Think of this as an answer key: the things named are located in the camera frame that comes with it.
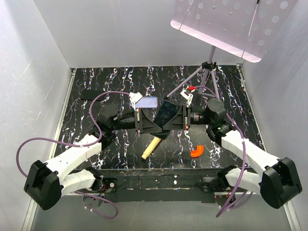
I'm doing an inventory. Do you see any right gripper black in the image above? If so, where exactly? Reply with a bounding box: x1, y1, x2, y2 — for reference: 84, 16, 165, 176
163, 103, 214, 129

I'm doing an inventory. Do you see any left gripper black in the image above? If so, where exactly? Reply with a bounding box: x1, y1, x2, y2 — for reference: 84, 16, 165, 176
111, 107, 162, 134

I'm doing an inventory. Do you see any black phone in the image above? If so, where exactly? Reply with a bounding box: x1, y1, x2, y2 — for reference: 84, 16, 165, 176
151, 100, 179, 140

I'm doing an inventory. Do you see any lavender phone case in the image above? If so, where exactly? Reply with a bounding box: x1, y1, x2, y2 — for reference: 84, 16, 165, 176
135, 96, 158, 109

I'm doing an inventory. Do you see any black smartphone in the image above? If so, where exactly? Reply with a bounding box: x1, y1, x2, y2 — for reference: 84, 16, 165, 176
80, 90, 104, 101

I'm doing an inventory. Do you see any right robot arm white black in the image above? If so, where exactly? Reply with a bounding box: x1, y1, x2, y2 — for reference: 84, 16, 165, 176
155, 99, 303, 209

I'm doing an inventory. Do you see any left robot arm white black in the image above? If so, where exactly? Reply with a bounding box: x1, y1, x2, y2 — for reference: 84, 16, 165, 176
24, 103, 173, 210

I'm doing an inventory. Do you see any beige wooden microphone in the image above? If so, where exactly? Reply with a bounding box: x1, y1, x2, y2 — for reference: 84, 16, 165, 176
141, 137, 161, 160

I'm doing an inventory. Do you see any orange curved plastic piece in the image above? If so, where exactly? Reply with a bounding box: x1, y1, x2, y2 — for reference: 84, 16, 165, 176
190, 145, 204, 158

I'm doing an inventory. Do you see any lavender music stand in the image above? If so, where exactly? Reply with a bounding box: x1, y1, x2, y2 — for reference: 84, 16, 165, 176
170, 0, 297, 86

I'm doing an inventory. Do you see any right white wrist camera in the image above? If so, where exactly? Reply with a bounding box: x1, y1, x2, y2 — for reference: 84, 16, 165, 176
180, 86, 195, 107

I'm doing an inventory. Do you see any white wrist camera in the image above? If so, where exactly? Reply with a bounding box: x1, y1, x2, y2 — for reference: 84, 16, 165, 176
128, 92, 142, 110
180, 86, 195, 107

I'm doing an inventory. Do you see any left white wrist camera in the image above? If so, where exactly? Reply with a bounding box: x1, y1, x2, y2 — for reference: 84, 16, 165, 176
128, 92, 142, 110

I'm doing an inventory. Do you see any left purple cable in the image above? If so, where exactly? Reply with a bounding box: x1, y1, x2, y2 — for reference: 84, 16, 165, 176
16, 90, 132, 219

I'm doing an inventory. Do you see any purple cable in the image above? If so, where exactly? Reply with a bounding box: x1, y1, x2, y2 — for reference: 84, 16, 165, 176
192, 86, 253, 217
16, 90, 132, 219

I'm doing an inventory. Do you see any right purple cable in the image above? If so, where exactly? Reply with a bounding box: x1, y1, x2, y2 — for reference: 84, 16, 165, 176
192, 86, 253, 217

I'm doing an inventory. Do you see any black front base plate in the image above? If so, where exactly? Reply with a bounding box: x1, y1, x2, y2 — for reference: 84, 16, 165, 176
98, 168, 230, 203

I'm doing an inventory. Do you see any aluminium frame rail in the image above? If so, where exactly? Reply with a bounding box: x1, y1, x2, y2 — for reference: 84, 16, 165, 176
21, 68, 301, 231

